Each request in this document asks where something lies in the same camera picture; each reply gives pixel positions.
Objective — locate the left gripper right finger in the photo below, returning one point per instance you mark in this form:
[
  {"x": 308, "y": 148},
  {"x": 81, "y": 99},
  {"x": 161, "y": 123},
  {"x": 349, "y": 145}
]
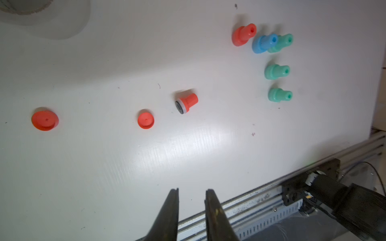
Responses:
[{"x": 217, "y": 225}]

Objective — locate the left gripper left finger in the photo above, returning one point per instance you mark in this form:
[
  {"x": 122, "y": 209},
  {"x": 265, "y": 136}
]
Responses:
[{"x": 165, "y": 227}]

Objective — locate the red cap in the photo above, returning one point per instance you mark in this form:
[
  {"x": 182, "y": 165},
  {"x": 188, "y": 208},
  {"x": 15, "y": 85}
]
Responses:
[
  {"x": 45, "y": 120},
  {"x": 146, "y": 120}
]

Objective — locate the red stamp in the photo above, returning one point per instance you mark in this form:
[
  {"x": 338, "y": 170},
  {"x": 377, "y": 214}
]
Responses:
[
  {"x": 183, "y": 105},
  {"x": 243, "y": 34}
]

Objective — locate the green stamp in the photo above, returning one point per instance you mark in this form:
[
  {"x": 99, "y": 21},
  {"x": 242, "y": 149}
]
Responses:
[
  {"x": 282, "y": 42},
  {"x": 278, "y": 95},
  {"x": 275, "y": 71}
]

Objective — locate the blue stamp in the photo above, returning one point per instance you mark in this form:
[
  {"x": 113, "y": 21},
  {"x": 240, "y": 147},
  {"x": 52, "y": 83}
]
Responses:
[{"x": 263, "y": 43}]

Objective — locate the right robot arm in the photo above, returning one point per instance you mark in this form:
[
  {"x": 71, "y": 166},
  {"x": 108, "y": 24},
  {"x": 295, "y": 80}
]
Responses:
[{"x": 360, "y": 210}]

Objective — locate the clear tape roll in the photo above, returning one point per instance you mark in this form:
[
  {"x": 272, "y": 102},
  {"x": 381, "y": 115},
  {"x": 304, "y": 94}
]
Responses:
[{"x": 24, "y": 7}]

